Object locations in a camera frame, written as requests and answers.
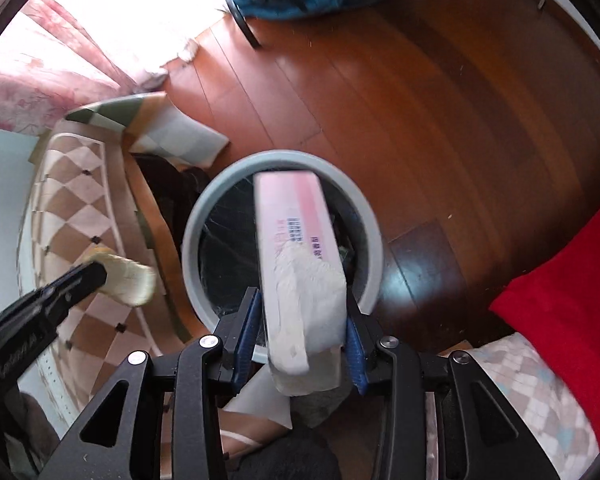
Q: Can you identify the pale checked pillow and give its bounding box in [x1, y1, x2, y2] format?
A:
[429, 332, 600, 480]

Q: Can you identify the pink curtain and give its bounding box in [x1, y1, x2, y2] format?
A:
[0, 0, 202, 132]

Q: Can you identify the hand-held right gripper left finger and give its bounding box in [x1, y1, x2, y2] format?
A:
[37, 287, 264, 480]

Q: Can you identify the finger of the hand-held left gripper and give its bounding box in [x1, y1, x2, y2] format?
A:
[42, 261, 110, 312]

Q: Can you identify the green grey checked cloth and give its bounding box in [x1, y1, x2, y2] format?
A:
[65, 92, 230, 169]

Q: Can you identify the red cloth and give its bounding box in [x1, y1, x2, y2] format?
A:
[488, 204, 600, 452]

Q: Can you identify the cream tissue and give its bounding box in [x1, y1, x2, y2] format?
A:
[82, 247, 157, 309]

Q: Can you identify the pale blue bed sheet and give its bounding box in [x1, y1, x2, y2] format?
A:
[0, 124, 47, 321]

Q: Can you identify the black chair leg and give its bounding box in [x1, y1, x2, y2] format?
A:
[200, 0, 264, 51]

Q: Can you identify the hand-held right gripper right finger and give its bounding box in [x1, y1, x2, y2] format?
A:
[345, 300, 554, 480]

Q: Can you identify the dark trouser leg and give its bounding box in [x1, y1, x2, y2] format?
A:
[229, 427, 342, 480]

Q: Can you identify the white pink cloth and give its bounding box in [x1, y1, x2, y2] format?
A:
[219, 374, 295, 462]

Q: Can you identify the beige diamond checked blanket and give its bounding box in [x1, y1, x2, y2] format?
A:
[17, 132, 192, 413]

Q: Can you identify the grey round waste bin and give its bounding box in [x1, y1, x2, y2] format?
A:
[181, 149, 384, 354]

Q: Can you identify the pink white tissue pack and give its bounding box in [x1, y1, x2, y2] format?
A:
[254, 170, 349, 397]

